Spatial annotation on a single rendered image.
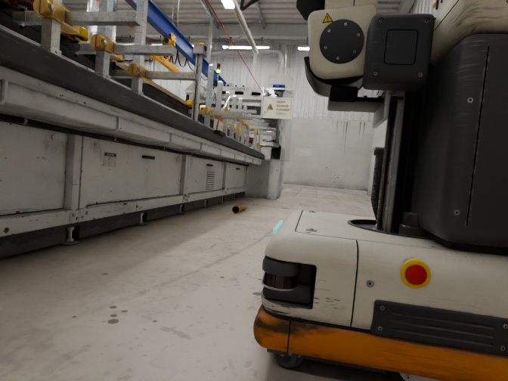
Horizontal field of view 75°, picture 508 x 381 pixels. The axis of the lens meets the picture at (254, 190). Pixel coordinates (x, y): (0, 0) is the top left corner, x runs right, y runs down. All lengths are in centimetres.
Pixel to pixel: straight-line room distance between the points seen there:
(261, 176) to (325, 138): 645
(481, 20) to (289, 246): 54
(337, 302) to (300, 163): 1092
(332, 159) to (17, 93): 1081
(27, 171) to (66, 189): 21
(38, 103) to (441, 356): 121
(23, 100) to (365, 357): 109
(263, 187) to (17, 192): 429
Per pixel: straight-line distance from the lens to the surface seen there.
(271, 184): 523
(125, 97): 151
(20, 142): 149
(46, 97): 125
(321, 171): 1151
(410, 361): 72
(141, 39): 170
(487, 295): 72
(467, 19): 79
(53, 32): 126
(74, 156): 164
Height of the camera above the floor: 40
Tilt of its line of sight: 3 degrees down
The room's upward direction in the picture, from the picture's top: 5 degrees clockwise
